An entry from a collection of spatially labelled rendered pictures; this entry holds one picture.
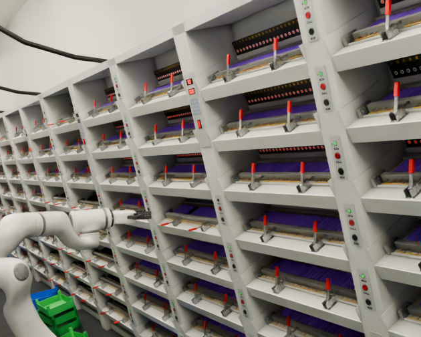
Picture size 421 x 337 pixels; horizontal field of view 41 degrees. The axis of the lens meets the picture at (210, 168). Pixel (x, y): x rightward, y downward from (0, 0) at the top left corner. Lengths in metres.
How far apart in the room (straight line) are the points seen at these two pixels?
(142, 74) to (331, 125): 1.39
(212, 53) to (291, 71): 0.55
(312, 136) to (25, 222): 1.02
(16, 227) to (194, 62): 0.85
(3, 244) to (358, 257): 1.15
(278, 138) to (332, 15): 0.43
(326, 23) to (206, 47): 0.71
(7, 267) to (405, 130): 1.28
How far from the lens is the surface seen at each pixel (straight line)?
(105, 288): 4.02
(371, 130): 1.47
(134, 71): 2.75
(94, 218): 2.29
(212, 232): 2.32
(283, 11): 1.95
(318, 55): 1.55
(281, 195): 1.83
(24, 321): 2.06
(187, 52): 2.11
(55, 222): 2.14
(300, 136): 1.68
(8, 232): 2.03
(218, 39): 2.16
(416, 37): 1.34
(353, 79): 1.56
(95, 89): 3.42
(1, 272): 1.96
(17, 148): 5.41
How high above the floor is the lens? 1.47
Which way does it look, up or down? 7 degrees down
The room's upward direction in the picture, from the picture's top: 14 degrees counter-clockwise
